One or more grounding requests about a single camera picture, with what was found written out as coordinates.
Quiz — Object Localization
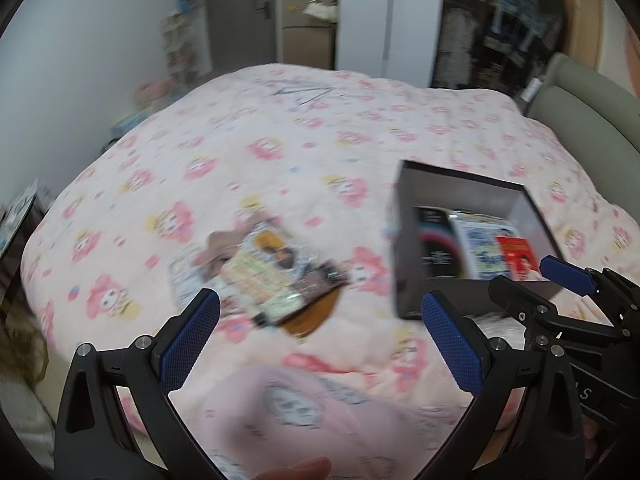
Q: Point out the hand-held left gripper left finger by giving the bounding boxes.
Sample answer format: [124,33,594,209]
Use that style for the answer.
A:
[52,287,236,480]

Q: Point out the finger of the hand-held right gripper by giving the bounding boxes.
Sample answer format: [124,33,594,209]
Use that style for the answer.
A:
[539,254,640,329]
[487,275,622,342]

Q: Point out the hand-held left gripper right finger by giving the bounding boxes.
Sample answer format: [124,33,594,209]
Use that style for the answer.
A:
[415,292,585,480]

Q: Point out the black cardboard box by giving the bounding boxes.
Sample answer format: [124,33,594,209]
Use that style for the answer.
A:
[390,160,568,322]

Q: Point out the red card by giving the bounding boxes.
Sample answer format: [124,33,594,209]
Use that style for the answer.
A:
[496,236,542,282]

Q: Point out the white and blue packet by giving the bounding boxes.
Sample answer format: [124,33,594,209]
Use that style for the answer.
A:
[447,212,517,282]

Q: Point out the white printed packet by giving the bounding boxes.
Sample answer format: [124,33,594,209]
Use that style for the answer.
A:
[169,254,217,302]

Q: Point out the beige fabric piece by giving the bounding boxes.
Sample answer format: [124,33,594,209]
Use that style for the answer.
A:
[194,229,247,277]

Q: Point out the black packet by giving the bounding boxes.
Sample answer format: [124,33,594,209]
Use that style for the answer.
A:
[412,206,473,279]

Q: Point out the wooden comb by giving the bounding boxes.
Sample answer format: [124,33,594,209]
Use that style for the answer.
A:
[277,289,344,339]

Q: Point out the orange photo card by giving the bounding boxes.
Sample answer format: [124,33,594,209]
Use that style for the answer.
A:
[239,219,297,262]

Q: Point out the pink printed pajama pants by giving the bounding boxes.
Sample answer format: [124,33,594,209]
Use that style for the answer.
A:
[207,364,473,480]

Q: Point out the dark photo card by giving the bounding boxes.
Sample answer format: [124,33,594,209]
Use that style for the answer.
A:
[294,261,349,302]

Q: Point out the brown furry thing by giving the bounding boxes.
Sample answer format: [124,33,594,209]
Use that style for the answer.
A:
[0,304,52,387]

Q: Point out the person's bare leg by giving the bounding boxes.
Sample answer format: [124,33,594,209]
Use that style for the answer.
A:
[247,456,332,480]

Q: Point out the grey green padded headboard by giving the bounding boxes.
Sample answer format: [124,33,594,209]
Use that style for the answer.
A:
[520,52,640,211]

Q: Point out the white label tag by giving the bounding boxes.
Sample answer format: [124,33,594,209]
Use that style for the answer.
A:
[521,77,544,104]

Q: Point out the dark side table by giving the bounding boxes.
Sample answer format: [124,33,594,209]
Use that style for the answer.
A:
[0,184,42,312]

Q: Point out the pink printed blanket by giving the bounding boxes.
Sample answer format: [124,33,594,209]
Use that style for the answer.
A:
[20,62,637,426]

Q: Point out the pink plush toy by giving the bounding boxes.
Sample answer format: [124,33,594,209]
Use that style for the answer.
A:
[134,79,182,107]

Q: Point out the light blue stool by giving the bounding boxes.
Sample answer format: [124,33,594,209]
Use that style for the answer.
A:
[491,0,547,52]

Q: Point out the dark storage shelf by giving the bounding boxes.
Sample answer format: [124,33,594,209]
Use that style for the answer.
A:
[431,0,537,92]

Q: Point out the white stacked shelf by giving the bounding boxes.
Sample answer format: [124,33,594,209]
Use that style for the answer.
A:
[159,10,202,87]

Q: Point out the white wardrobe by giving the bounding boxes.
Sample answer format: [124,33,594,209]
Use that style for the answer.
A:
[334,0,447,87]

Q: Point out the grey door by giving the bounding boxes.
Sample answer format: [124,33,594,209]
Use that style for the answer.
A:
[204,0,277,77]

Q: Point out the beige hanging bag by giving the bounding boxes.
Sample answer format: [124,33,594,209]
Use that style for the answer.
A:
[304,0,337,22]

